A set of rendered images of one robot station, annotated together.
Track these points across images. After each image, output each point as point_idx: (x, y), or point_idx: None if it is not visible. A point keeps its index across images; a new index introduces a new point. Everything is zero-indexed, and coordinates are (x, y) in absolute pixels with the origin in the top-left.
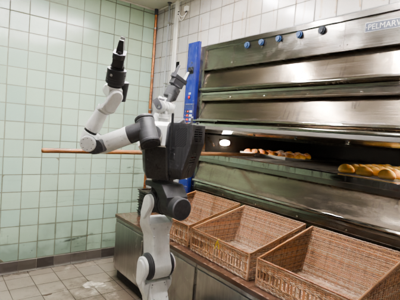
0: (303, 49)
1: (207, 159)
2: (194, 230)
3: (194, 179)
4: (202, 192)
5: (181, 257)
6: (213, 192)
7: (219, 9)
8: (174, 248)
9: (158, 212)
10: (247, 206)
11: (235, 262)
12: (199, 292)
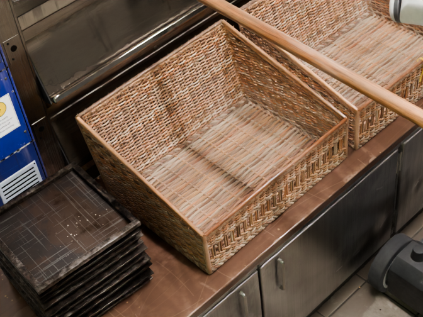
0: None
1: (70, 7)
2: (365, 107)
3: (64, 94)
4: (106, 97)
5: (366, 173)
6: (122, 70)
7: None
8: (351, 181)
9: None
10: (246, 5)
11: (391, 77)
12: (408, 169)
